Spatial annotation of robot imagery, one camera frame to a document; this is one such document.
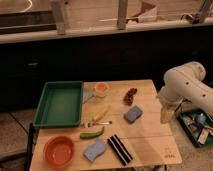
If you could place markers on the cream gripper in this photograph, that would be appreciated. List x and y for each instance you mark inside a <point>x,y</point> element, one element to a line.
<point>167,114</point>

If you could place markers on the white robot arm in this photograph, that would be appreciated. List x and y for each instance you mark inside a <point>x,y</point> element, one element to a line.
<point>185,82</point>

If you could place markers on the black white striped eraser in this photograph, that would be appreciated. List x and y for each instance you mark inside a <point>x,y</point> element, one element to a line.
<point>120,150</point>

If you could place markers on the green plastic tray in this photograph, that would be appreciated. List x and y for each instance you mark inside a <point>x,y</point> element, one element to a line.
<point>60,105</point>

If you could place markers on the green bin with clutter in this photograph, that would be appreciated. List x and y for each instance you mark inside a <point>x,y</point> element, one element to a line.
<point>198,126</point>

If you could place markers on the small orange-filled cup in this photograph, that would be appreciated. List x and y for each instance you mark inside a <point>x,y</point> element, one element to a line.
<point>101,89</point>

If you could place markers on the light blue sponge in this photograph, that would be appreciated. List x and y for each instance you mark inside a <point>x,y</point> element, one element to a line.
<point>95,150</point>

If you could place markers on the small brush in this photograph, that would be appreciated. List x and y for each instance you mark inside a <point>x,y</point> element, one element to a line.
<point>90,124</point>

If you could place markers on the grey cloth piece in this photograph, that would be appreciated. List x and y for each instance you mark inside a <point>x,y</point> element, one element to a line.
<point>87,95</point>

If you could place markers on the orange plastic bowl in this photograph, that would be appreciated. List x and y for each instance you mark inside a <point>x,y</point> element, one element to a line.
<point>58,152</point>

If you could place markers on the black table leg bar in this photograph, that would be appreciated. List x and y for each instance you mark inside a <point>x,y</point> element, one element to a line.
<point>29,147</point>

